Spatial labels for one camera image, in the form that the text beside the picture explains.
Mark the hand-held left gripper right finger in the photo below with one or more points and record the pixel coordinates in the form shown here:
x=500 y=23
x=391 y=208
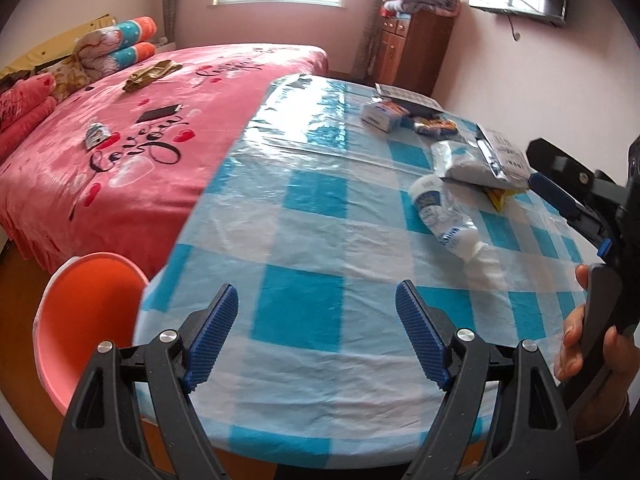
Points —
x=422 y=335

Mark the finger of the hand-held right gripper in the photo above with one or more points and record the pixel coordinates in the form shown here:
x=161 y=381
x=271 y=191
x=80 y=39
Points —
x=555 y=195
x=547 y=157

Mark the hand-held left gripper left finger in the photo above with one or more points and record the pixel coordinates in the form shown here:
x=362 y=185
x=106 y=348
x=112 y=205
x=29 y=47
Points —
x=212 y=335

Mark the silver white snack bag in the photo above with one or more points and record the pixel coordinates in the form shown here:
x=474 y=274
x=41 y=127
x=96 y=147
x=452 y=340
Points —
x=470 y=170

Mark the yellow tissue packet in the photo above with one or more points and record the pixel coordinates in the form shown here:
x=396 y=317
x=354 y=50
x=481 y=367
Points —
x=430 y=125

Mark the person's right forearm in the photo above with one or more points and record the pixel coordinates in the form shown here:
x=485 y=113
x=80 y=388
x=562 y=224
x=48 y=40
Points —
x=602 y=420

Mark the person's right hand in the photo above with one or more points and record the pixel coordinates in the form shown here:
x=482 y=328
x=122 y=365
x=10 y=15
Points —
x=572 y=340

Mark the yellow wrapper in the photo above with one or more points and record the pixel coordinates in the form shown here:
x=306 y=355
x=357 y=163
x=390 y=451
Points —
x=497 y=199

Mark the crumpled white blue packet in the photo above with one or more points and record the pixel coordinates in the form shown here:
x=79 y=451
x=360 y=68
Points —
x=440 y=210

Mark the orange plastic chair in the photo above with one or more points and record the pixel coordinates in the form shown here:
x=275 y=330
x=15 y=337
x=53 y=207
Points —
x=85 y=320

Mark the blue checkered plastic tablecloth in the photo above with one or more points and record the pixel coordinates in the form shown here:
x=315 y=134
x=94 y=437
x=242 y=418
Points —
x=320 y=240

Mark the pink printed bed blanket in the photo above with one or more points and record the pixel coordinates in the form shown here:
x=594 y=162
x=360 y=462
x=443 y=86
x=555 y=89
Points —
x=150 y=185

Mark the brown wooden cabinet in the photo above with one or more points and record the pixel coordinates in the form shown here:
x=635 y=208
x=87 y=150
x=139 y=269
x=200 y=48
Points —
x=415 y=55

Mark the blue orange tissue pack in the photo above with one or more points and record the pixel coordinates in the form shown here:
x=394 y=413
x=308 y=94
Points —
x=382 y=116

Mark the folded red patterned quilt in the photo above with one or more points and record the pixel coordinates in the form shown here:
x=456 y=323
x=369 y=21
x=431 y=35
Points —
x=420 y=0

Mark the patterned curtain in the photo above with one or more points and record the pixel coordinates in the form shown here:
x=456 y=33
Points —
x=367 y=35

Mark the black smartphone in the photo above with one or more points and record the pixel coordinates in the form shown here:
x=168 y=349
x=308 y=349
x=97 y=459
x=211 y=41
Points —
x=160 y=113

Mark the small silver packet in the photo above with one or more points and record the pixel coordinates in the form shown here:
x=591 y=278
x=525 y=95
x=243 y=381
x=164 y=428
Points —
x=96 y=135

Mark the gold crumpled cloth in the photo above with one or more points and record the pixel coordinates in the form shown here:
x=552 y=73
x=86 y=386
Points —
x=152 y=74

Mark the pink pillow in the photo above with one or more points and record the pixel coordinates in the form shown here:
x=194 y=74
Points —
x=25 y=92
x=22 y=127

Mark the beige floral quilt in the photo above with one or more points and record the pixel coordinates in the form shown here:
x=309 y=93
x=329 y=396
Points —
x=70 y=80

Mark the folded floral quilt orange teal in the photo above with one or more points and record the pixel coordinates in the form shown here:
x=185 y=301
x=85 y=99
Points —
x=130 y=45

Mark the yellow bed headboard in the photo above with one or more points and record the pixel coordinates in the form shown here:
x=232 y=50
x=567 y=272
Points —
x=55 y=42

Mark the grey curtain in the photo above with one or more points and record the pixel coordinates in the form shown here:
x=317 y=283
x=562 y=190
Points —
x=171 y=2

